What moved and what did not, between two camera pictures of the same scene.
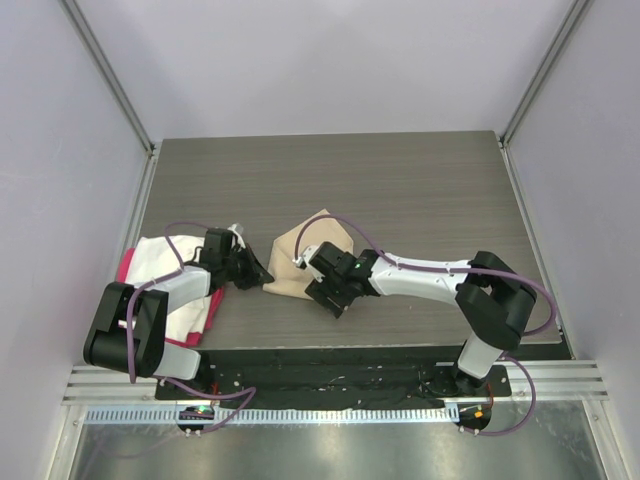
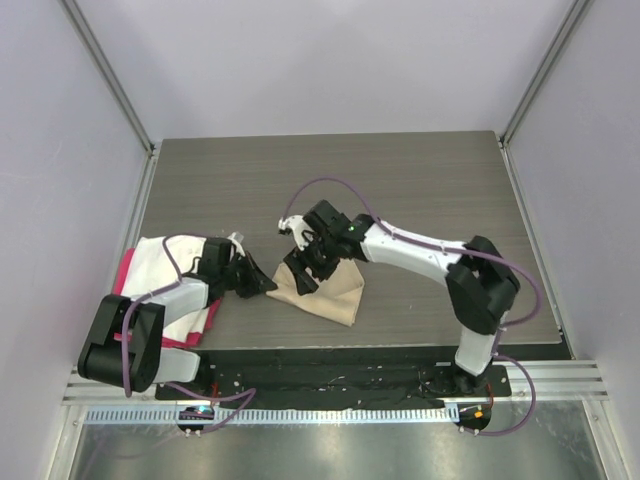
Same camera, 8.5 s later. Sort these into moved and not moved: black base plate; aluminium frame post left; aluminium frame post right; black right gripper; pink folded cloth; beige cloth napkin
Moved: beige cloth napkin; black right gripper
Not moved: aluminium frame post right; pink folded cloth; aluminium frame post left; black base plate
